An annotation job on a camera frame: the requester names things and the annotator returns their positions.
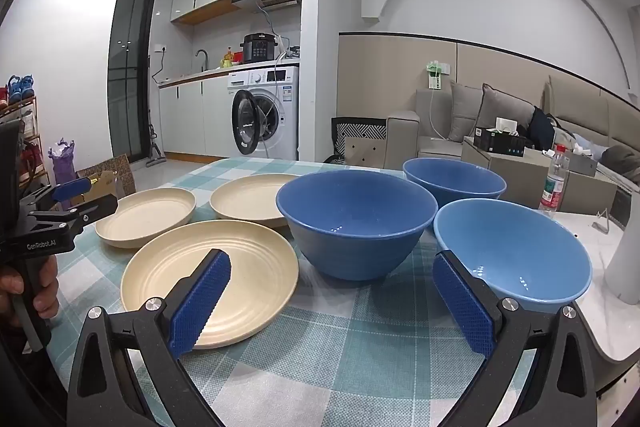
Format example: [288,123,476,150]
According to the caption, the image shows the black white patterned cushion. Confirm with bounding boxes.
[331,117,388,166]

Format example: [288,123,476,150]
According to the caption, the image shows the white marble coffee table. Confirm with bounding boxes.
[537,207,640,388]

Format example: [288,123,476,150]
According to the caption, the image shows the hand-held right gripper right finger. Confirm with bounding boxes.
[431,249,601,427]

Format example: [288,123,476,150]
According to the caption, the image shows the cream plate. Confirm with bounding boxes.
[95,188,197,249]
[210,173,301,229]
[121,221,300,350]

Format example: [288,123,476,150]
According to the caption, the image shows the teal checked tablecloth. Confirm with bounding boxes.
[50,157,591,427]

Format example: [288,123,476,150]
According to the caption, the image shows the beige side cabinet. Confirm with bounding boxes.
[461,137,618,212]

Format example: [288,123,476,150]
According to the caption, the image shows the dark garment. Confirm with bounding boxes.
[527,106,556,150]

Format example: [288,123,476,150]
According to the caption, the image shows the blue shoes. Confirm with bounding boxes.
[6,74,36,100]

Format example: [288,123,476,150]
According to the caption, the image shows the grey sofa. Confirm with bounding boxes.
[385,74,640,188]

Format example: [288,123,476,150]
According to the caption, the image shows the green wall charger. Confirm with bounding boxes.
[425,59,451,90]

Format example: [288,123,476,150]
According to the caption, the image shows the white lower kitchen cabinets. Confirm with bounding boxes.
[158,69,236,158]

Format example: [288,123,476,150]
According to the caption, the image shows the grey blanket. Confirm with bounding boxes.
[597,142,640,185]

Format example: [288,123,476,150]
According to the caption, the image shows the plastic water bottle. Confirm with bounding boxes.
[539,144,571,212]

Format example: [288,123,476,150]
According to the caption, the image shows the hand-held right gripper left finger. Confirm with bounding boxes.
[65,248,236,427]

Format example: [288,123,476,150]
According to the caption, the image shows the white washing machine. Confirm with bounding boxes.
[227,66,300,162]

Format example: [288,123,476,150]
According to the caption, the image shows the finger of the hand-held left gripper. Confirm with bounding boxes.
[22,178,94,208]
[27,194,119,234]

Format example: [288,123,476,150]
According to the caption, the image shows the shoe rack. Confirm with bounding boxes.
[0,94,41,208]

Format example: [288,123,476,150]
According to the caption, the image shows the light blue bowl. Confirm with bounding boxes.
[433,199,593,305]

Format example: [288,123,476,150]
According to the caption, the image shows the black box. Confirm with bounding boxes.
[474,126,527,156]

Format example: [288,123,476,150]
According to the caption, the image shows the patterned cardboard box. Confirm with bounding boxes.
[75,154,137,208]

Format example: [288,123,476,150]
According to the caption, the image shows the black pressure cooker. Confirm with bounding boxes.
[240,33,279,64]

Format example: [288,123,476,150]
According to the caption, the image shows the grey cushion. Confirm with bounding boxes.
[448,80,483,142]
[475,83,536,142]

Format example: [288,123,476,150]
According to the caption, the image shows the person's left hand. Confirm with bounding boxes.
[0,256,60,329]

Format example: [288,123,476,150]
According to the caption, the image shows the black framed glass door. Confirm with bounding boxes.
[107,0,157,168]

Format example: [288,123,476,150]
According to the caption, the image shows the floor mop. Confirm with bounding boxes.
[145,122,168,168]

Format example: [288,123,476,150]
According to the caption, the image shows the purple bag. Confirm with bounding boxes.
[48,138,78,188]

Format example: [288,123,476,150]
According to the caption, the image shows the white tall appliance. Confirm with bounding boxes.
[605,184,640,300]

